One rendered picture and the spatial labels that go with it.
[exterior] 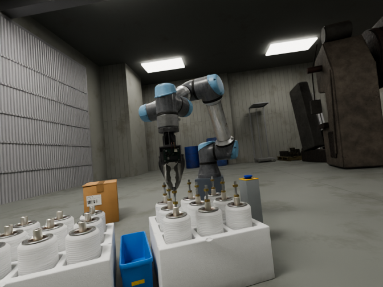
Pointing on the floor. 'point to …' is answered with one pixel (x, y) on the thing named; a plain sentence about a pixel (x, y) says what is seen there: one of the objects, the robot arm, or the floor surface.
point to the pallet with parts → (290, 155)
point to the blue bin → (135, 260)
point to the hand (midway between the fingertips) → (174, 185)
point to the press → (350, 94)
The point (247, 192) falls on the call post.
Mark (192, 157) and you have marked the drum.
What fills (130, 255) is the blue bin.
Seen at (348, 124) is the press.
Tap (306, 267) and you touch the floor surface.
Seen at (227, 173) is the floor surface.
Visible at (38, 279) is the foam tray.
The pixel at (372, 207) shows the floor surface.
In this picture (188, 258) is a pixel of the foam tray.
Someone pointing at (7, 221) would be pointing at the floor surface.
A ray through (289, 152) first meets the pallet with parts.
